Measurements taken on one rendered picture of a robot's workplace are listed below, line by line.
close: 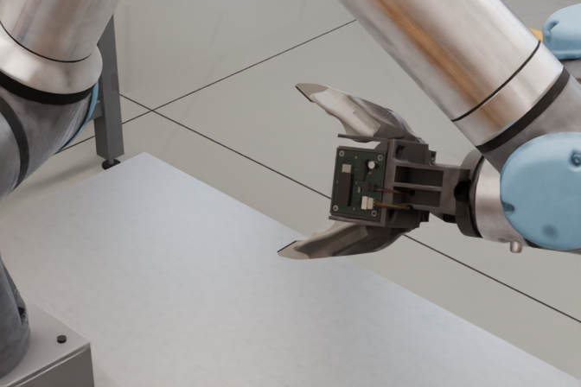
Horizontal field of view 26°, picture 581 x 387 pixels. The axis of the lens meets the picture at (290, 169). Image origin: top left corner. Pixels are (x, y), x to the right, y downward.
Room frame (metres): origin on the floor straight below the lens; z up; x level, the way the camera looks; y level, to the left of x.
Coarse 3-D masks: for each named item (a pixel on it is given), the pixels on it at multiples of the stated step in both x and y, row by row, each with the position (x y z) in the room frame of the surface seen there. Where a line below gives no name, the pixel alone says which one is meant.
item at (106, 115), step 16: (112, 16) 2.73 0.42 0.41; (112, 32) 2.73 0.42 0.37; (112, 48) 2.72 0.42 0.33; (112, 64) 2.72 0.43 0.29; (112, 80) 2.72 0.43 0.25; (112, 96) 2.71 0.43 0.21; (96, 112) 2.69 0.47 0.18; (112, 112) 2.71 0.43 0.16; (96, 128) 2.72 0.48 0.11; (112, 128) 2.71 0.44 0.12; (96, 144) 2.73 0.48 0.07; (112, 144) 2.71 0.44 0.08; (112, 160) 2.73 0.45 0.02
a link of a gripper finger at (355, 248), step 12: (372, 228) 0.89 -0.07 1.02; (384, 228) 0.89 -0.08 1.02; (396, 228) 0.89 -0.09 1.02; (360, 240) 0.89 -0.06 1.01; (372, 240) 0.89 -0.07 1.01; (384, 240) 0.88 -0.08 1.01; (336, 252) 0.90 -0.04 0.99; (348, 252) 0.90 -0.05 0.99; (360, 252) 0.89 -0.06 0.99; (372, 252) 0.89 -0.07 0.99
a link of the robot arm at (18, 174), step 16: (0, 96) 0.91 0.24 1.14; (0, 112) 0.89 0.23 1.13; (0, 128) 0.88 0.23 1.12; (16, 128) 0.90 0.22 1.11; (0, 144) 0.87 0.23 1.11; (16, 144) 0.89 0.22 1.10; (0, 160) 0.86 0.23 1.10; (16, 160) 0.88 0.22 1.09; (0, 176) 0.86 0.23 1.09; (16, 176) 0.88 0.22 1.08; (0, 192) 0.86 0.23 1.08
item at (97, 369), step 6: (24, 294) 1.06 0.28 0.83; (30, 300) 1.05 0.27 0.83; (96, 366) 0.94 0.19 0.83; (96, 372) 0.93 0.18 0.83; (102, 372) 0.93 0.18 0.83; (96, 378) 0.92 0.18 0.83; (102, 378) 0.92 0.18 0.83; (108, 378) 0.92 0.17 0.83; (96, 384) 0.91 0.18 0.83; (102, 384) 0.91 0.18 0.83; (108, 384) 0.91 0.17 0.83; (114, 384) 0.91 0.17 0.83
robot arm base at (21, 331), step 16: (0, 256) 0.86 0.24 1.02; (0, 272) 0.85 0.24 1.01; (0, 288) 0.84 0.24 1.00; (16, 288) 0.88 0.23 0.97; (0, 304) 0.83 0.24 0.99; (16, 304) 0.87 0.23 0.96; (0, 320) 0.82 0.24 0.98; (16, 320) 0.83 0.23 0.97; (0, 336) 0.81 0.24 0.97; (16, 336) 0.82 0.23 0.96; (0, 352) 0.80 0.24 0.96; (16, 352) 0.82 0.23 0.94; (0, 368) 0.80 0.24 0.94
